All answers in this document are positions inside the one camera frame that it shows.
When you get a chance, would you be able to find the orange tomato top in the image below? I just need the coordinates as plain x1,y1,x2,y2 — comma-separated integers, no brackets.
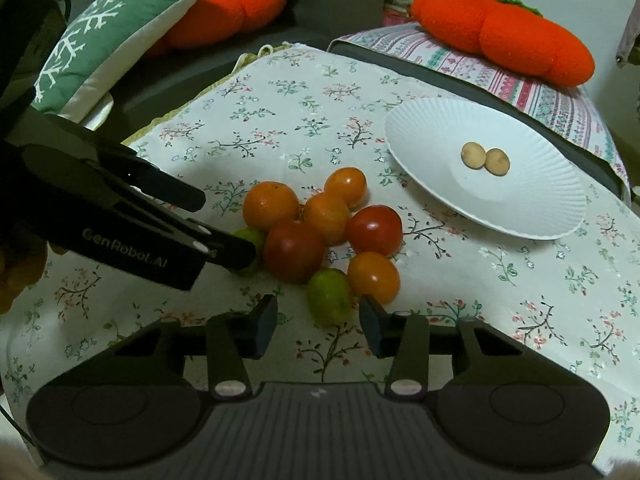
323,167,368,210

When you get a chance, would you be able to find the dark grey ottoman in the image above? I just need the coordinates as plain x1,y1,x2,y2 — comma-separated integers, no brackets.
326,39,632,201

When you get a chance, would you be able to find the large orange pumpkin cushion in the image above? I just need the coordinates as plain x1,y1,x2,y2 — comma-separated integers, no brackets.
410,0,596,88

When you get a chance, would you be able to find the orange tomato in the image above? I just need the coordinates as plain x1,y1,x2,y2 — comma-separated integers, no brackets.
323,167,368,210
347,252,401,306

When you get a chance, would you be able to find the green lime front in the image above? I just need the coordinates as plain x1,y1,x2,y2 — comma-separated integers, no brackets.
306,268,355,327

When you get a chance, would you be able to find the brown tan round fruit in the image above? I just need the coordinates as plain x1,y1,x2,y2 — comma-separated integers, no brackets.
485,148,511,177

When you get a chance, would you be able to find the white paper plate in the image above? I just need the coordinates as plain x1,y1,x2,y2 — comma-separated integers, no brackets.
384,98,586,240

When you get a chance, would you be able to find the floral white tablecloth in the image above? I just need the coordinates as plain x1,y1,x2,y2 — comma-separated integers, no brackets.
1,46,639,469

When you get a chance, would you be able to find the orange tomato front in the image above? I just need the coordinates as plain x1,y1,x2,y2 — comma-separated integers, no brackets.
347,252,401,306

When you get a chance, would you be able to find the striped patterned cloth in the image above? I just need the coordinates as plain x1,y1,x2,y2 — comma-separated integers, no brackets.
329,24,630,196

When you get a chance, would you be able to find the green snowflake pillow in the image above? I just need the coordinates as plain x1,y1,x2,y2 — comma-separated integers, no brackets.
32,0,196,124

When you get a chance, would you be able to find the pale tan round fruit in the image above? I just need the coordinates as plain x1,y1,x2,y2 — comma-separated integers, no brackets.
461,142,486,170

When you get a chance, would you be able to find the orange tangerine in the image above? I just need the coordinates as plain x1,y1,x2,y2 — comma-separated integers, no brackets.
303,192,352,246
242,181,299,232

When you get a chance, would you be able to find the green lime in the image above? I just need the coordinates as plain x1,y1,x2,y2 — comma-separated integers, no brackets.
233,226,266,278
306,268,355,327

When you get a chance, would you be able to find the dark red tomato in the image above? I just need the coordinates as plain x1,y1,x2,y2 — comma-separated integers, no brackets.
262,220,326,284

